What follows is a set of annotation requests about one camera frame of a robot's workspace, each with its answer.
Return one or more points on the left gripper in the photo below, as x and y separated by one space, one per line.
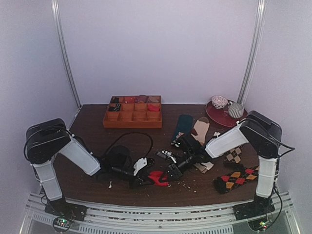
142 176

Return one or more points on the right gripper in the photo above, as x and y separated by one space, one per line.
174 170

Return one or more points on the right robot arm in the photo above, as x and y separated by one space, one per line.
255 130

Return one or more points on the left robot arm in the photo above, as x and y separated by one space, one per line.
47 140

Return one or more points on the white brown sock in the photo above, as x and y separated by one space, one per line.
205 166

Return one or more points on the cream striped sock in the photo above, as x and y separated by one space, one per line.
200 129

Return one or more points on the green reindeer sock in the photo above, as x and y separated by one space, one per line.
184 126

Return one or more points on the black red argyle sock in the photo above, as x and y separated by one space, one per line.
240 176

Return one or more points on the wooden divided organizer tray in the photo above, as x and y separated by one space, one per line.
133 113

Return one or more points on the brown argyle sock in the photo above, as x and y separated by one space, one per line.
234 156

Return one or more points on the rolled red sock in tray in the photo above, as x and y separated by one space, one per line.
154 107

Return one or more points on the black white sock in tray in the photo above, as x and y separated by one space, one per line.
115 107

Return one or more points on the red plate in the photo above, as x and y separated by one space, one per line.
221 116

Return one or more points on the patterned white bowl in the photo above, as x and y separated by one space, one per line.
219 102

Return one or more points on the striped grey cup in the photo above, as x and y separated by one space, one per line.
235 110

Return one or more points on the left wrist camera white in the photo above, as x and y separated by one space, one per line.
139 164

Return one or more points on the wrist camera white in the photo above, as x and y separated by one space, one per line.
167 155
139 164

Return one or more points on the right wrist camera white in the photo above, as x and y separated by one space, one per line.
167 155

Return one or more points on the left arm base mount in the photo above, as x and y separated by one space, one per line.
66 216

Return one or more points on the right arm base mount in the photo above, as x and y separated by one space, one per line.
257 210

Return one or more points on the aluminium table rail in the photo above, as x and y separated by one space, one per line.
210 219

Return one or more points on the right aluminium post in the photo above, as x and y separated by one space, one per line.
256 41

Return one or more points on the aluminium post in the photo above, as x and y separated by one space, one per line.
256 41
64 54

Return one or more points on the left aluminium post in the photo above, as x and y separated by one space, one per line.
64 54

